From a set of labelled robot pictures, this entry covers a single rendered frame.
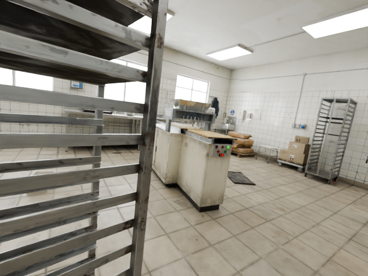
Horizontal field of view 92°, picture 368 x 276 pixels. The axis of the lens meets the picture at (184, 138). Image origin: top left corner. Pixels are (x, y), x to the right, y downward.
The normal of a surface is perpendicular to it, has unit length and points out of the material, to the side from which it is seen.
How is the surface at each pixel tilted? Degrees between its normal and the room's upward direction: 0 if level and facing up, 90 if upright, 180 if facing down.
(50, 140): 90
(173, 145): 90
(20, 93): 90
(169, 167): 90
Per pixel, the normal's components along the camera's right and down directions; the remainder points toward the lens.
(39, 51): 0.66, 0.18
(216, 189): 0.42, 0.18
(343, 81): -0.83, -0.02
